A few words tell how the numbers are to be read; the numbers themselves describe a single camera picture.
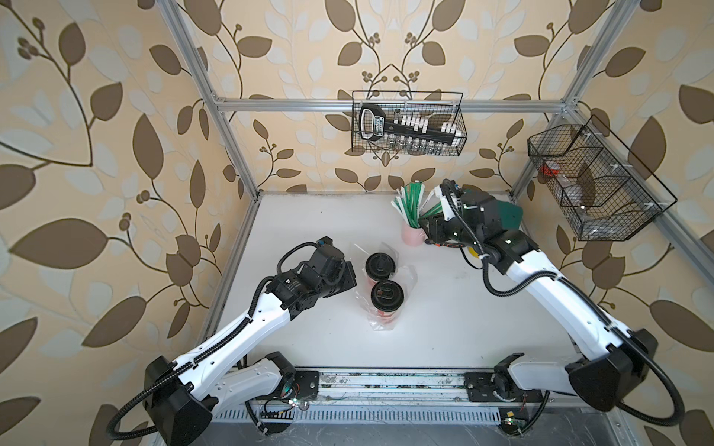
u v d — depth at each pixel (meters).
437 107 0.91
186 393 0.38
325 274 0.57
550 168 0.87
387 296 0.71
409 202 0.99
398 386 0.75
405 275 0.74
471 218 0.56
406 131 0.85
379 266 0.79
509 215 1.05
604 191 0.73
